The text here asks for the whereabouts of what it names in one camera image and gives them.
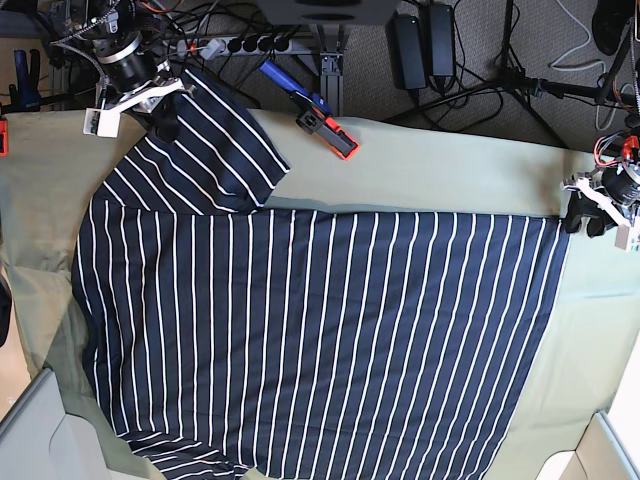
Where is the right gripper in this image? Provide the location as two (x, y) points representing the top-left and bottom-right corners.
(93, 31), (184, 144)

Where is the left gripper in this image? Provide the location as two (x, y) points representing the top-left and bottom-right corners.
(561, 164), (639, 238)

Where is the navy white striped T-shirt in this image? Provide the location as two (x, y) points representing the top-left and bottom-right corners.
(72, 70), (569, 479)

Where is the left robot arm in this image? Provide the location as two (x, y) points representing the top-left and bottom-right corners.
(562, 1), (639, 251)

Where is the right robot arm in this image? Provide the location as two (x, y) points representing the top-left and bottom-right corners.
(52, 1), (189, 143)

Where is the white power strip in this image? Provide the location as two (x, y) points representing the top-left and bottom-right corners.
(169, 35), (294, 61)

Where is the blue clamp at left edge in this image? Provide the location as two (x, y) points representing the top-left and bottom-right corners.
(3, 49), (41, 113)

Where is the blue orange bar clamp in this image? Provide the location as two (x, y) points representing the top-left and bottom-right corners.
(259, 60), (360, 160)

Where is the grey monitor base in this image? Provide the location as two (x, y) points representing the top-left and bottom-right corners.
(256, 0), (401, 25)

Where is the black tripod stand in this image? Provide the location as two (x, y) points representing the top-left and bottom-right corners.
(386, 1), (639, 148)

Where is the orange clamp jaw left edge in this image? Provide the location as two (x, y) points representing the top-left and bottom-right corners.
(0, 119), (8, 157)

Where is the grey bin bottom right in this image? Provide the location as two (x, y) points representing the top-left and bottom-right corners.
(536, 412), (639, 480)

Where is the grey bin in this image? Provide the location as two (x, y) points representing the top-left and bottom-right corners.
(1, 369), (111, 480)
(536, 412), (639, 480)

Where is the black power adapter right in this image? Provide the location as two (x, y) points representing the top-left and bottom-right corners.
(424, 3), (455, 77)

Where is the black power adapter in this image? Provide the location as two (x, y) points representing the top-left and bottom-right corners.
(386, 13), (427, 91)
(424, 3), (455, 77)

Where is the black power adapter left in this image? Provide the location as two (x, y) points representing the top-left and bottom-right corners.
(386, 13), (427, 91)

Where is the light green table cloth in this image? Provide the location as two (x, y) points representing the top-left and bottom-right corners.
(1, 111), (639, 479)

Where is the grey bin bottom left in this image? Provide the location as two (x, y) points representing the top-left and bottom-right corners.
(1, 369), (111, 480)

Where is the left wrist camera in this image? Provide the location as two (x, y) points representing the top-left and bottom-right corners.
(614, 225), (640, 252)

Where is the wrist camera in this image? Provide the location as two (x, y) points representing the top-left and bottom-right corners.
(83, 108), (121, 138)
(614, 225), (640, 252)

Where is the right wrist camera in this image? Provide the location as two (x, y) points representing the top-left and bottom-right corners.
(83, 108), (121, 138)

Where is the aluminium frame post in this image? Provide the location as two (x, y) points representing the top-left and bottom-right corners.
(309, 24), (351, 117)

